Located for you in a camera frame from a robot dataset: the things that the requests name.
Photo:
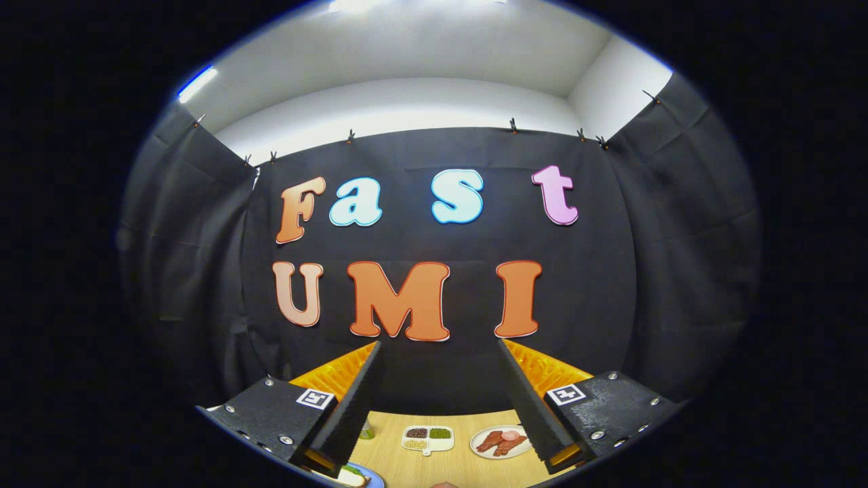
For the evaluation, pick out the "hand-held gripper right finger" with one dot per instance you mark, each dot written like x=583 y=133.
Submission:
x=527 y=400

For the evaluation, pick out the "green drink bottle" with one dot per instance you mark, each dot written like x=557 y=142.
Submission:
x=367 y=431

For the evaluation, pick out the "pink sausage slice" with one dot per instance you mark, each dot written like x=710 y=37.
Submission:
x=510 y=435

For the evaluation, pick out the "white oval plate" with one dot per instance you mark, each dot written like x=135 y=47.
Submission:
x=522 y=451

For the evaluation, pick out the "row of black cloth clips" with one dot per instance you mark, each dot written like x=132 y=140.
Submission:
x=513 y=126

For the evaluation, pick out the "small ceiling light panel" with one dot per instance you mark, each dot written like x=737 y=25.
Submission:
x=196 y=85

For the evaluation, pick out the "white divided bean dish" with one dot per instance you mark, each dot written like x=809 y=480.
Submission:
x=428 y=444

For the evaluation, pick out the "blue round plate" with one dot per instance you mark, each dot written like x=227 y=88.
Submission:
x=376 y=480

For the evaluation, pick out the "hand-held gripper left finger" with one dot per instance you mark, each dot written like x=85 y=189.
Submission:
x=352 y=400

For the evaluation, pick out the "large ceiling light panel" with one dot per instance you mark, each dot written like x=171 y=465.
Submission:
x=352 y=5

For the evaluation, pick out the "brown bacon piece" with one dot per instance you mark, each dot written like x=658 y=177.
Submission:
x=489 y=442
x=512 y=445

